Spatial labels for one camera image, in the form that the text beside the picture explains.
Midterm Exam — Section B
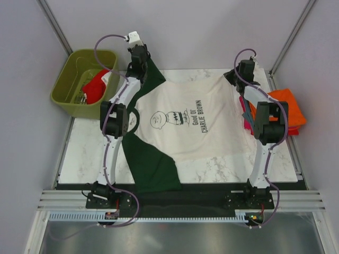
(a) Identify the cream green Charlie Brown shirt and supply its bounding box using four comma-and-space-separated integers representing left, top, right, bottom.
122, 60, 250, 193

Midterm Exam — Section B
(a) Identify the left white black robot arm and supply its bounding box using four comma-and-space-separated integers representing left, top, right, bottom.
86, 43, 150, 209

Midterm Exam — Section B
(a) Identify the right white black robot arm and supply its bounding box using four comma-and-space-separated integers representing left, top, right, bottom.
224, 58, 288, 209

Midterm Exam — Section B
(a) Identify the teal folded shirt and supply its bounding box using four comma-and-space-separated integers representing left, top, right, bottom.
242, 98, 255, 124

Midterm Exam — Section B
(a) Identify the red shirt in bin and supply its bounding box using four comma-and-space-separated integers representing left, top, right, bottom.
82, 69, 111, 104

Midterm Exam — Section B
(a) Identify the pink folded shirt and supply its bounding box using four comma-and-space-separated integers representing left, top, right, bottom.
239, 96, 253, 135

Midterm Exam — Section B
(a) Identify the orange folded shirt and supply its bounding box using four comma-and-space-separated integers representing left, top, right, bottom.
269, 88, 307, 129

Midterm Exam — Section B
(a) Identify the red folded shirt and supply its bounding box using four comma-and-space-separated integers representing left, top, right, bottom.
288, 125, 301, 136

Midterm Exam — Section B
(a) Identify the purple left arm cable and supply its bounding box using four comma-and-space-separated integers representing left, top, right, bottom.
94, 34, 139, 225

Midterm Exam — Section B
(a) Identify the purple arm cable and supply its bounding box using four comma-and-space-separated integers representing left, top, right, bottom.
234, 48, 289, 186
94, 34, 139, 225

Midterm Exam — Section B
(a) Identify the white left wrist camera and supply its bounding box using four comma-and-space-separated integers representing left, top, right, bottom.
125, 31, 144, 48

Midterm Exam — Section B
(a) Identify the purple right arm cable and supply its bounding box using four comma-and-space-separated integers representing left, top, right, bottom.
234, 48, 289, 186

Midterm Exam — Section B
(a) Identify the right aluminium frame post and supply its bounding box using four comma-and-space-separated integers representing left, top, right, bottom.
268, 0, 317, 78

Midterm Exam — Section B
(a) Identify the aluminium frame post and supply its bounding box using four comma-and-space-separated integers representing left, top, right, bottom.
37, 0, 73, 55
268, 0, 317, 78

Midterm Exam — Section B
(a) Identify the left aluminium frame post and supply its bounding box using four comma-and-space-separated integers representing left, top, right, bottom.
37, 0, 73, 55

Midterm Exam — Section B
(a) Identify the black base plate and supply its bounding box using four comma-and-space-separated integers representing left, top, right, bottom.
55, 181, 308, 219

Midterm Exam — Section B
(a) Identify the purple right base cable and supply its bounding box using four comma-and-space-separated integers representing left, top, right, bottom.
243, 182, 281, 230

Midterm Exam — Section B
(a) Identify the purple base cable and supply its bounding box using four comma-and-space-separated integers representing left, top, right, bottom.
47, 185, 140, 241
243, 182, 281, 230

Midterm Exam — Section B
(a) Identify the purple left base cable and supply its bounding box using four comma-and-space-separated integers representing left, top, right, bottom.
47, 185, 140, 241

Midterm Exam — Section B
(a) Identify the white slotted cable duct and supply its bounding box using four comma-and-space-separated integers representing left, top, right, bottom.
48, 211, 263, 223

